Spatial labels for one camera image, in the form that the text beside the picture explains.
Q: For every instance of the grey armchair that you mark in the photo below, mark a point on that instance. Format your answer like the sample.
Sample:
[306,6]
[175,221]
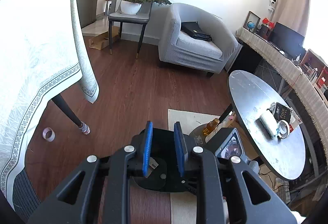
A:
[177,47]

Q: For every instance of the black printed box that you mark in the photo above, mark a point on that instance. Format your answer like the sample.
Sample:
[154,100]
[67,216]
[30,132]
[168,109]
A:
[282,112]

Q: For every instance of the beige fringed desk cloth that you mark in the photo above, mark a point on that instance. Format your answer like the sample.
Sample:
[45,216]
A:
[297,80]

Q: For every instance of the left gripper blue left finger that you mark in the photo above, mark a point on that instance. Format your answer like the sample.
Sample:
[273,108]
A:
[142,143]

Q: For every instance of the potted green bonsai plant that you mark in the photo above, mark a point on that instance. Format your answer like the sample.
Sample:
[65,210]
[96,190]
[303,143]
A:
[138,2]

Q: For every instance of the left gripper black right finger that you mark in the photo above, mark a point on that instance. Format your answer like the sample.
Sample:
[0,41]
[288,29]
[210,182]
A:
[184,146]

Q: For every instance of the black bag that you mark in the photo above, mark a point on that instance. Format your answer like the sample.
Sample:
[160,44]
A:
[194,31]

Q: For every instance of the patterned green tablecloth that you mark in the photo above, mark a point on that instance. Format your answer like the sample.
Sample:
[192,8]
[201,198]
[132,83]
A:
[42,54]

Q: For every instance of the small blue globe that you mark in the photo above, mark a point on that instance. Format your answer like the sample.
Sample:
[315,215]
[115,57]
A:
[251,26]

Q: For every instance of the blue white wipes packet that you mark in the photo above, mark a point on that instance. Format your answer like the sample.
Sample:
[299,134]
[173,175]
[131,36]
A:
[269,123]

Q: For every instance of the white security camera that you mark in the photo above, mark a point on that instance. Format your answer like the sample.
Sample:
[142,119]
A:
[272,5]

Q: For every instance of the white tape roll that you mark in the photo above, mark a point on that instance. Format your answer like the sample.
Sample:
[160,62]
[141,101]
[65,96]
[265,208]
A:
[283,129]

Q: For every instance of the black trash bin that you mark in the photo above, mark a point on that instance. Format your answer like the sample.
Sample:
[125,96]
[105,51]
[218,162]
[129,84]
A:
[163,172]

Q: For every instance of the framed picture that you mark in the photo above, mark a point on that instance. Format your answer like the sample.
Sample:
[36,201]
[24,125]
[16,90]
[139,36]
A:
[252,21]

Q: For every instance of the amber glass bottle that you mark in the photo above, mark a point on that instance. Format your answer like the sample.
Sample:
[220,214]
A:
[211,126]

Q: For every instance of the flat cardboard box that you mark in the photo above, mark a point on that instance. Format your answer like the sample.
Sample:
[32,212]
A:
[100,41]

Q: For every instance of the black computer monitor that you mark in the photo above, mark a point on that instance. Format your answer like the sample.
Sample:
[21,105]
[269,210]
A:
[288,41]

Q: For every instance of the grey dining chair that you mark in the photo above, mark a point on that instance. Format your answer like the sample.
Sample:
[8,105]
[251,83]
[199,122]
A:
[141,18]

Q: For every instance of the black table leg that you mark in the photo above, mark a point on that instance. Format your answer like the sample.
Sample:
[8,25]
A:
[64,107]

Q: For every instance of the beige curtain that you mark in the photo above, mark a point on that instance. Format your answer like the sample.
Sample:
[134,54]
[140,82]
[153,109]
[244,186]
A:
[293,14]

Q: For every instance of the tape roll on floor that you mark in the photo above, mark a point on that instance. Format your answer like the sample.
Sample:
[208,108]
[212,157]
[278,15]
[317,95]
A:
[48,134]

